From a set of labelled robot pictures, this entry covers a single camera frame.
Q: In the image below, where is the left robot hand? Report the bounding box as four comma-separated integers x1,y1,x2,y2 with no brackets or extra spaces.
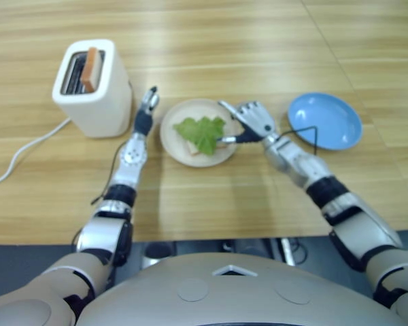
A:
133,86,160,137

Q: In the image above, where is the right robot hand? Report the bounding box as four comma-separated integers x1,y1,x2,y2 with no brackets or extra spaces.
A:
218,100,279,145

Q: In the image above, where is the beige plate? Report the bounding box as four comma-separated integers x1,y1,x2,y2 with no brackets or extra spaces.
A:
159,98,243,168

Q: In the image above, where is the cream toaster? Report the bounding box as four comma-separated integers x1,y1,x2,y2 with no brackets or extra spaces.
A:
51,39,134,139

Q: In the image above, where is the green lettuce leaf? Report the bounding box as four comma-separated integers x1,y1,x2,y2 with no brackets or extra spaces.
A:
172,116,227,157

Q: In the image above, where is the bread slice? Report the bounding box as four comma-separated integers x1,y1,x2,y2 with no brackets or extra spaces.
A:
185,115,244,156
80,46,99,93

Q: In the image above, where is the blue plate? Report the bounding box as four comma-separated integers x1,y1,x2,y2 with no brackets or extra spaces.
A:
287,92,363,152

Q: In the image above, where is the robot body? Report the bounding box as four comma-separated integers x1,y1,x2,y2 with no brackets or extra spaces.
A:
75,252,408,326

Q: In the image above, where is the black cable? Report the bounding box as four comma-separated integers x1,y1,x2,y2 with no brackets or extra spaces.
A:
90,141,129,206
277,125,319,156

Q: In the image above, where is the white cord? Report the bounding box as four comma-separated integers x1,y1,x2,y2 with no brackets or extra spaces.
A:
0,117,71,189

